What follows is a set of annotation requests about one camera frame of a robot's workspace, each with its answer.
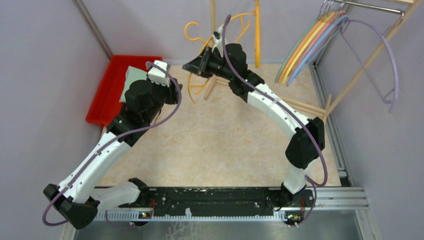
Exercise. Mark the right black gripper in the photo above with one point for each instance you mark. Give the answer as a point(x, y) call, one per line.
point(199, 65)

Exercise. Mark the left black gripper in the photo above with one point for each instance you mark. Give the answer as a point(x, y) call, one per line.
point(173, 93)

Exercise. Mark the yellow-orange plastic hook hanger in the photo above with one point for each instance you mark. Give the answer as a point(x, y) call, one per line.
point(257, 32)

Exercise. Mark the peach orange hanger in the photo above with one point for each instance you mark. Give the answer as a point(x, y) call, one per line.
point(323, 18)

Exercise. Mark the light yellow hanger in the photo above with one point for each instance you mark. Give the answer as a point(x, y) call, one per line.
point(304, 43)

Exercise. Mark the pink hanger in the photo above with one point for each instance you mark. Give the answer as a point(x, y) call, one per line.
point(309, 43)

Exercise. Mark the blue hanger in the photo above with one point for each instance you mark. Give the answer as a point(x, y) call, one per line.
point(314, 43)

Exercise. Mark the purple hanger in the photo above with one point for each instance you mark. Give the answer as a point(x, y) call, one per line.
point(392, 97)

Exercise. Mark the orange plastic hanger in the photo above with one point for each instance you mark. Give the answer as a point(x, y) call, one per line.
point(206, 43)

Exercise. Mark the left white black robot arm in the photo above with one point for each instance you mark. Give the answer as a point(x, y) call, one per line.
point(77, 198)

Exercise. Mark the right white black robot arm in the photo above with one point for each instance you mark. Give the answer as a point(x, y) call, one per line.
point(306, 135)

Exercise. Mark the light green cartoon cloth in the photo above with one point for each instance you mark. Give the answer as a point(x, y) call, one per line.
point(132, 74)

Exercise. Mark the red plastic bin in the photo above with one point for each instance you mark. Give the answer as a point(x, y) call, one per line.
point(106, 102)

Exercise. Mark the metal rack rod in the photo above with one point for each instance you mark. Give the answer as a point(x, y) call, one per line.
point(371, 7)

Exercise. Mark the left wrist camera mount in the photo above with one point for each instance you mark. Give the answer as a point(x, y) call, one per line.
point(155, 75)

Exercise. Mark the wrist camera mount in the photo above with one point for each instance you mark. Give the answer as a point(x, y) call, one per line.
point(219, 41)
point(155, 75)

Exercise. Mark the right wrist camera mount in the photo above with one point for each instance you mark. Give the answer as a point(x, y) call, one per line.
point(219, 41)

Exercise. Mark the wooden hanger rack frame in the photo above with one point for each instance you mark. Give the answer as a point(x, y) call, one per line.
point(320, 43)

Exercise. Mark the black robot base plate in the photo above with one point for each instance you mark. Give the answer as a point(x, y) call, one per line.
point(219, 201)

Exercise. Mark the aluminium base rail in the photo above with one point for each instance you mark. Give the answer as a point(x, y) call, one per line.
point(325, 199)

